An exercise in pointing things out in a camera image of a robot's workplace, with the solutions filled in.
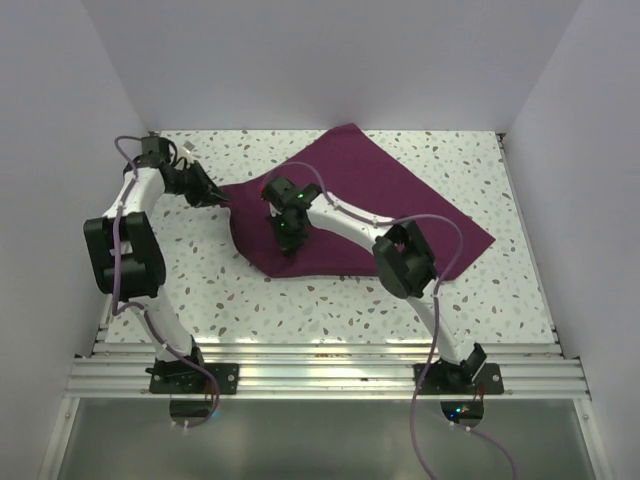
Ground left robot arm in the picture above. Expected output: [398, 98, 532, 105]
[83, 135, 230, 393]

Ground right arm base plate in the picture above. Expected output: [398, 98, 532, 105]
[413, 360, 506, 399]

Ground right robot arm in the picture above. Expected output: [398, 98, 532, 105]
[261, 176, 487, 393]

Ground purple cloth drape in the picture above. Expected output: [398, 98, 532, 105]
[224, 124, 495, 279]

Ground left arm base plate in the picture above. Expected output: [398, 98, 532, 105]
[145, 360, 239, 395]

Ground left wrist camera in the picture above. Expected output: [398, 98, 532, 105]
[181, 141, 195, 161]

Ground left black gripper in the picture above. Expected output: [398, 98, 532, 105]
[167, 160, 230, 209]

